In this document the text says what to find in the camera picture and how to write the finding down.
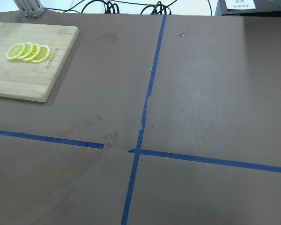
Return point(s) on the wooden cutting board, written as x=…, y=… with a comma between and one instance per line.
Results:
x=28, y=80

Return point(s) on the black box with label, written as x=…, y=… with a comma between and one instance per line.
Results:
x=262, y=8

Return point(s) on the aluminium frame post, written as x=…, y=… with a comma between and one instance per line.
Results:
x=30, y=8

